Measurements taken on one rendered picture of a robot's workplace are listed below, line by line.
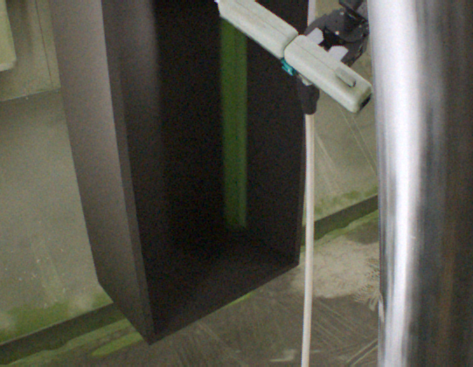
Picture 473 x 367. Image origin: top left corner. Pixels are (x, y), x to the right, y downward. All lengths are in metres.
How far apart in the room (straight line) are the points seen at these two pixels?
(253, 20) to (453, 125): 0.57
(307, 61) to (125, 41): 0.74
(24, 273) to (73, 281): 0.22
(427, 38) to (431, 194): 0.09
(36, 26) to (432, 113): 2.35
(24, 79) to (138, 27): 1.21
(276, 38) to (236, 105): 0.90
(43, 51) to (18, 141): 0.48
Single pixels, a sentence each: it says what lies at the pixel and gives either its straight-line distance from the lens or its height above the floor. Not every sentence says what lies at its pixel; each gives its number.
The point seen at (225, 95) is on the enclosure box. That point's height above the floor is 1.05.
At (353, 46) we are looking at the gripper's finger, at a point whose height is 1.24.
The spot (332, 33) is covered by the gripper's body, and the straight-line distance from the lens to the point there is 0.85.
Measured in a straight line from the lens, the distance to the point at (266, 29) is 0.80.
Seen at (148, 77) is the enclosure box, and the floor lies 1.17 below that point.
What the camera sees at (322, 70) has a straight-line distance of 0.76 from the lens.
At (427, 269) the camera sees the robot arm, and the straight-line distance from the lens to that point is 0.33.
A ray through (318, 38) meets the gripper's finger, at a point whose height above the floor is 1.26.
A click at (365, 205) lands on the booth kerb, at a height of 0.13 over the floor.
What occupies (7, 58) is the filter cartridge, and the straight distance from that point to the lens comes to 2.19.
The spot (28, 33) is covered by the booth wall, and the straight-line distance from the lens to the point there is 2.53.
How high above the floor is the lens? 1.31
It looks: 20 degrees down
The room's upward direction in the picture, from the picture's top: 8 degrees counter-clockwise
